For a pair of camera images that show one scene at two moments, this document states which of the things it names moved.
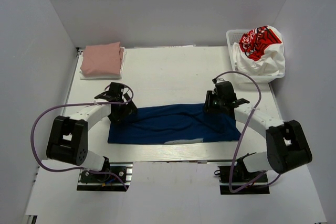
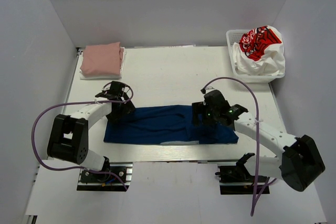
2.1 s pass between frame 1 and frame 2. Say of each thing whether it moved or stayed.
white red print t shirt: stayed
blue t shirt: stayed
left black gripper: stayed
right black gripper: moved
